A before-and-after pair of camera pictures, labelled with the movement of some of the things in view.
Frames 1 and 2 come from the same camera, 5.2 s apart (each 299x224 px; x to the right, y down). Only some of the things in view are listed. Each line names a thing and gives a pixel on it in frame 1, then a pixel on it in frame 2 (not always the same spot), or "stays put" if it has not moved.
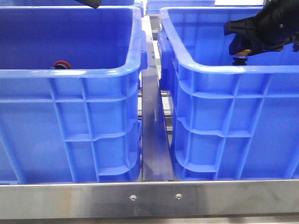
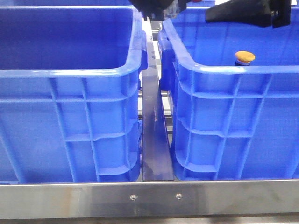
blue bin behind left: x=61 y=3 stays put
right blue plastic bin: x=229 y=122 stays put
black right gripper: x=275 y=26 → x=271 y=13
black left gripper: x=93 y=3 → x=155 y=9
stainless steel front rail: x=153 y=199 stays put
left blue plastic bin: x=79 y=125 stays put
